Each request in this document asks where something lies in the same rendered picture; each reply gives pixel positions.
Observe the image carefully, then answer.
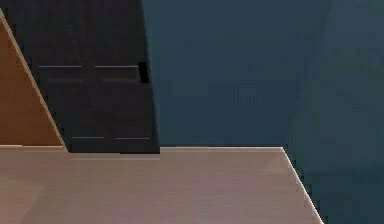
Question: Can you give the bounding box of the black door handle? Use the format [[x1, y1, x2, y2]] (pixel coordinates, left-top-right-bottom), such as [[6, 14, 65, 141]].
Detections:
[[137, 61, 150, 84]]

